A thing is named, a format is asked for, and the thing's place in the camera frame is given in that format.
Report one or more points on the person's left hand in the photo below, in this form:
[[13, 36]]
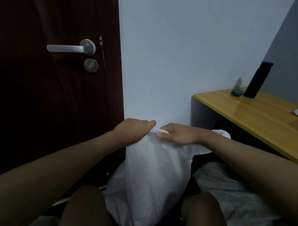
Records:
[[133, 131]]

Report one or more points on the person's right hand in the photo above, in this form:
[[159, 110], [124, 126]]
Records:
[[184, 135]]

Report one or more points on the white bag with red print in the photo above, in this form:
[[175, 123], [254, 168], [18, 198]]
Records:
[[153, 177]]

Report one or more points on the grey woven sack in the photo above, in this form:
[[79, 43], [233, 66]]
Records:
[[232, 193]]

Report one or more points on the green woven sack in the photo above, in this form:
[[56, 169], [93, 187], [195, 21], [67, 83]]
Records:
[[44, 221]]

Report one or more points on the person's left forearm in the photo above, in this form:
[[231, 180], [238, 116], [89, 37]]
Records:
[[51, 177]]

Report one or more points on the person's right forearm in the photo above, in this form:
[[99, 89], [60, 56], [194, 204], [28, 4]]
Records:
[[258, 165]]

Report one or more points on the person's right leg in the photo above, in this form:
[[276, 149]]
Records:
[[202, 209]]

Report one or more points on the person's leg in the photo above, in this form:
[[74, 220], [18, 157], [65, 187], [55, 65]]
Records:
[[202, 209], [86, 207]]

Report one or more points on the person's left leg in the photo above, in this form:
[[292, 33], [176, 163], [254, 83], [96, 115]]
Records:
[[86, 207]]

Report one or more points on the small dark round case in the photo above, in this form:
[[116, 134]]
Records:
[[237, 92]]

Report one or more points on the yellow wooden desk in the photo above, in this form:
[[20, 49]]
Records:
[[256, 114]]

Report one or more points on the dark brown wooden door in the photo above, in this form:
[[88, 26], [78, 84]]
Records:
[[111, 58]]

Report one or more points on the silver thumb-turn lock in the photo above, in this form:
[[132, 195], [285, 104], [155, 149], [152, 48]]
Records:
[[91, 65]]

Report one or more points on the silver door latch plate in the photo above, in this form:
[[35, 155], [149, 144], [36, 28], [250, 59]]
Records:
[[101, 50]]

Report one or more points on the black cylindrical bottle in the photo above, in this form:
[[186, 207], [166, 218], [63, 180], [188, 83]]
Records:
[[258, 80]]

